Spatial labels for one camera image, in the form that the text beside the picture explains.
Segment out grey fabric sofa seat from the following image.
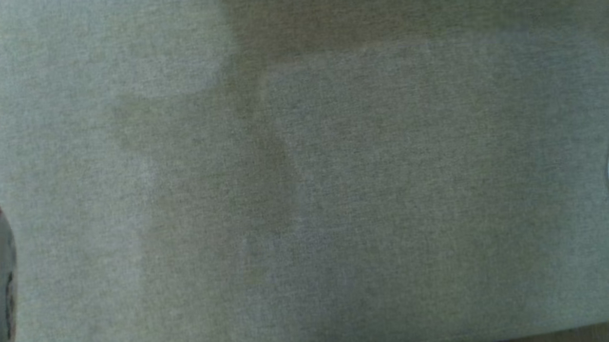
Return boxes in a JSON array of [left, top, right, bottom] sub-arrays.
[[0, 0, 609, 342]]

